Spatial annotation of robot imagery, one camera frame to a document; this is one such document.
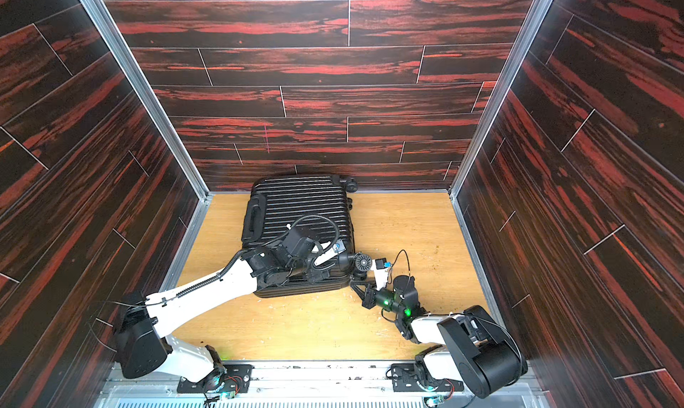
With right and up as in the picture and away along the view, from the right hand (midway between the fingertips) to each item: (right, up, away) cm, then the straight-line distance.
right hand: (355, 281), depth 85 cm
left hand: (-10, +11, -6) cm, 16 cm away
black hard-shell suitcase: (-12, +25, +3) cm, 28 cm away
